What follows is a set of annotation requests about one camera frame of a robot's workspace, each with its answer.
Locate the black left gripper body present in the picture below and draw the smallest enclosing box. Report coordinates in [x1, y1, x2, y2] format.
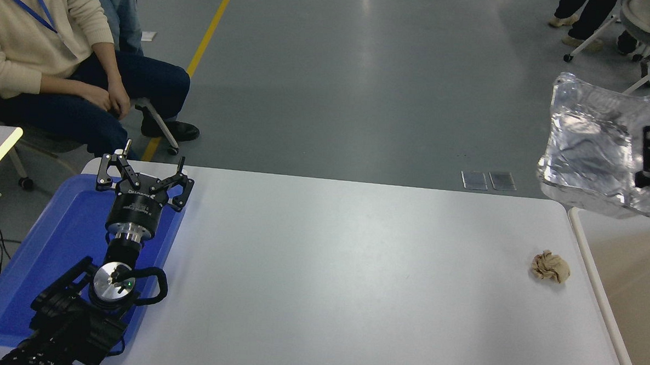
[107, 173, 172, 235]

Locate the silver foil tray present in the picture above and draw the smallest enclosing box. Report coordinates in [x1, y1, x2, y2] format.
[534, 71, 650, 220]

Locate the silver floor plate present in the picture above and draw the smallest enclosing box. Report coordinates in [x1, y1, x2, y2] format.
[489, 171, 517, 191]
[461, 170, 489, 191]

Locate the person's right hand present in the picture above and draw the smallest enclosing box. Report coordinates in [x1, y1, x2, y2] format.
[78, 83, 113, 112]

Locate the person's left hand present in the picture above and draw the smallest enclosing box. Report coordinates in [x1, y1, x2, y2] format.
[106, 77, 133, 121]

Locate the grey office chair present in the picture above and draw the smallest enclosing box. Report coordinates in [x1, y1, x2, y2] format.
[0, 93, 179, 197]

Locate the white-legged chair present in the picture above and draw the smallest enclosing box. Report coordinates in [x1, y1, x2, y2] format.
[562, 11, 650, 104]

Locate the blue plastic tray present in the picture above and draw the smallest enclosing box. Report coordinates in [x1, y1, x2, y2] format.
[0, 170, 187, 355]

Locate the large pale bin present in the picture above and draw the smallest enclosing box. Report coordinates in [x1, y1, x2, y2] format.
[561, 207, 650, 365]

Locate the crumpled tan paper ball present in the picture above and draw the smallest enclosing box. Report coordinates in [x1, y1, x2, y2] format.
[530, 249, 572, 285]

